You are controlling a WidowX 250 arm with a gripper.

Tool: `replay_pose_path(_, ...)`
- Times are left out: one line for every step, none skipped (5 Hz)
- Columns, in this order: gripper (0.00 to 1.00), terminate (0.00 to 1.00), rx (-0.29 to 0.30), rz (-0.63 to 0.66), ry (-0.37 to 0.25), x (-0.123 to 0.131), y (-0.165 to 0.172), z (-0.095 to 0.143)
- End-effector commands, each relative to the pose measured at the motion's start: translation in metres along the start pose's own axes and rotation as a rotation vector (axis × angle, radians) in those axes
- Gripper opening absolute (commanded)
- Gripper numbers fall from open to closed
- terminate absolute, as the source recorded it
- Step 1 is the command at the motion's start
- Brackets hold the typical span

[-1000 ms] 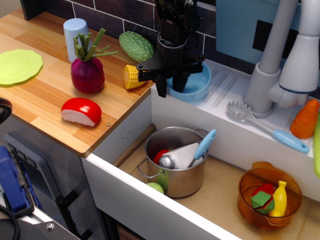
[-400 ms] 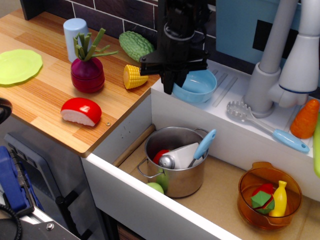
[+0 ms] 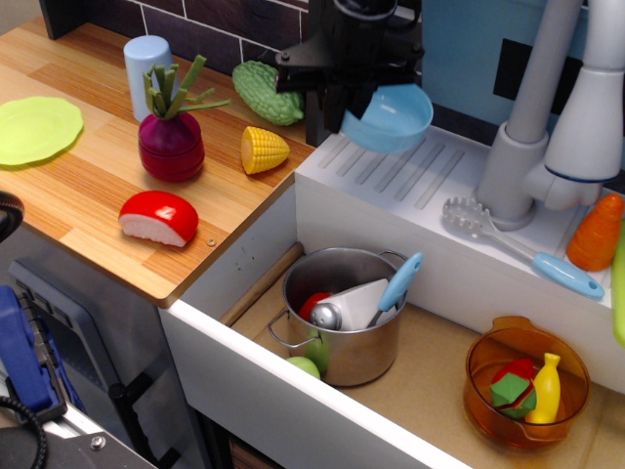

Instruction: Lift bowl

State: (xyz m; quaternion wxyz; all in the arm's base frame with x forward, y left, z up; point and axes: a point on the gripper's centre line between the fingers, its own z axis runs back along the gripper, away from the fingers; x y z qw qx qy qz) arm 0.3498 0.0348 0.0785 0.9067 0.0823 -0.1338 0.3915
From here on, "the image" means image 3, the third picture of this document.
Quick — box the stainless steel pot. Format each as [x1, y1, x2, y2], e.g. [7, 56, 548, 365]
[268, 247, 406, 387]

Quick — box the green toy bitter gourd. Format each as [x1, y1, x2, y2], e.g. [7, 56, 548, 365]
[231, 61, 305, 126]

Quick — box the green toy item right edge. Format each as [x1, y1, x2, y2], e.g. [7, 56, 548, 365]
[610, 231, 625, 347]

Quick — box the black cable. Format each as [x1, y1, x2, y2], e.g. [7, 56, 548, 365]
[0, 393, 50, 469]

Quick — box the red white toy sushi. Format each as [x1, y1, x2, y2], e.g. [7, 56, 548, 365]
[118, 191, 199, 247]

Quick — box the silver toy shaker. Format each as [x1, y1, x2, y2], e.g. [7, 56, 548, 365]
[310, 303, 342, 330]

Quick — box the pasta spoon blue handle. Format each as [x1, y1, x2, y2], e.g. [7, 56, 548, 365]
[442, 197, 604, 300]

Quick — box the orange transparent bowl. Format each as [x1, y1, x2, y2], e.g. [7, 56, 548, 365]
[464, 317, 591, 450]

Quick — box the green plastic plate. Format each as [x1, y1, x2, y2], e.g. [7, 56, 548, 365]
[1, 97, 84, 166]

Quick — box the yellow toy corn half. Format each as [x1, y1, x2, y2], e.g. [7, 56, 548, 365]
[240, 126, 290, 175]

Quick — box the blue handled utensil in pot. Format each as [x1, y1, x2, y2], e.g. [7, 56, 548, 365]
[367, 252, 422, 328]

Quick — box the orange toy carrot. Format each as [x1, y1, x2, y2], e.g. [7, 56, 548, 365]
[566, 193, 624, 272]

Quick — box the yellow toy bottle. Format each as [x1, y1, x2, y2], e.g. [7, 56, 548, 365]
[525, 353, 561, 425]

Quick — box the light blue backboard panel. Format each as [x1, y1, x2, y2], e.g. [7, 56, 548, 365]
[420, 0, 590, 128]

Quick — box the purple toy beet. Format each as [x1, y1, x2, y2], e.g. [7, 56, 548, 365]
[138, 55, 231, 182]

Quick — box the green toy apple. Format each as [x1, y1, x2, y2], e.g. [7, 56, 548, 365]
[286, 357, 321, 379]

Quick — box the blue clamp tool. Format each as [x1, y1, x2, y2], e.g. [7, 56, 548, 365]
[1, 285, 85, 421]

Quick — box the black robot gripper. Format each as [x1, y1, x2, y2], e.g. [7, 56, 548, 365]
[276, 1, 424, 133]

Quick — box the green red toy vegetable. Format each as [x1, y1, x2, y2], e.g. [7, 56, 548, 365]
[489, 359, 536, 420]

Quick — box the red toy tomato in pot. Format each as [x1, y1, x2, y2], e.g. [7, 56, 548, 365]
[299, 292, 331, 321]

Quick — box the light blue plastic bowl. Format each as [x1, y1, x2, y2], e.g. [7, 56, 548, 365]
[340, 84, 434, 153]

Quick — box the grey toy faucet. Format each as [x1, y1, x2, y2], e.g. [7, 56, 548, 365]
[476, 0, 625, 233]

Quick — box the light blue plastic cup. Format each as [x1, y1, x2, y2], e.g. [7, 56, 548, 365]
[122, 34, 175, 123]

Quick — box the white toy sink unit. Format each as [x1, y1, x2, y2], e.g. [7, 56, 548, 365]
[161, 127, 624, 468]

